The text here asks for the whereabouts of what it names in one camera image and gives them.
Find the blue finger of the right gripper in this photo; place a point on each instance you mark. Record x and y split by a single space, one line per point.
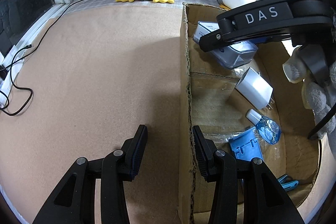
216 39
254 18

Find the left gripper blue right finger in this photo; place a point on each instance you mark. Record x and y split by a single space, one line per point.
265 200

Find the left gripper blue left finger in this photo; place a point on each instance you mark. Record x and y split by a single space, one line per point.
73 198

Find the blue plastic clip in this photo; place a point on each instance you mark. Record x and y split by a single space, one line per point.
287 182

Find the white square box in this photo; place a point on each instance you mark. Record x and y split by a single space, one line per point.
232 56

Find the blue phone stand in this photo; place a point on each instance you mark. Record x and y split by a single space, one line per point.
245 146

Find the white wall charger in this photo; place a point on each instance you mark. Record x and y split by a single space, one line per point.
255 89

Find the small blue liquid bottle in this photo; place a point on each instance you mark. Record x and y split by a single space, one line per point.
268 129

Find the brown cardboard box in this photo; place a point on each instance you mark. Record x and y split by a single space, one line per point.
210 100

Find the grey gloved hand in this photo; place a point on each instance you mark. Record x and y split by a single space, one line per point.
315 87

